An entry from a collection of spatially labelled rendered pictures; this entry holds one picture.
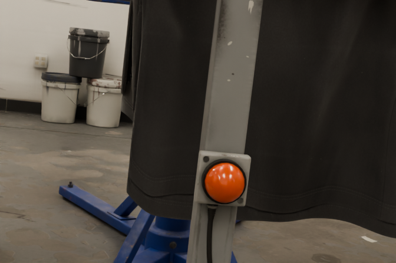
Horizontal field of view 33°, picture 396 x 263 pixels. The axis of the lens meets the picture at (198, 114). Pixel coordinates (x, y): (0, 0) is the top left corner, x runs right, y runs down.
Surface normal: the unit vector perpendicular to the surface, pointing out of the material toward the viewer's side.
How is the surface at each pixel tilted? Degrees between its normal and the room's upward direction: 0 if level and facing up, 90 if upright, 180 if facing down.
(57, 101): 93
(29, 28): 90
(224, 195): 119
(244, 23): 90
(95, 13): 90
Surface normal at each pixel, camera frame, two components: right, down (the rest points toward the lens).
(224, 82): 0.11, 0.13
